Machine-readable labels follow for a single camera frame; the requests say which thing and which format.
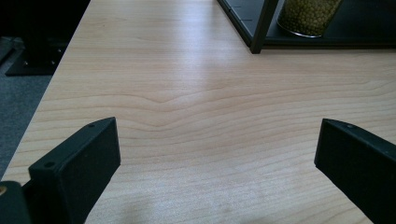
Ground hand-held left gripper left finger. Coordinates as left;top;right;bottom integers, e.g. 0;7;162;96
28;117;121;224

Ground black square stand base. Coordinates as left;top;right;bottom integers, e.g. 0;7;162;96
4;36;68;77

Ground black metal shelf rack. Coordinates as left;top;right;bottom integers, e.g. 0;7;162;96
217;0;396;55

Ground short glass jar green beans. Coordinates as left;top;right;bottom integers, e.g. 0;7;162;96
276;0;344;38

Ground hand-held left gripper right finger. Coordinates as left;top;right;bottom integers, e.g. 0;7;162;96
313;118;396;224

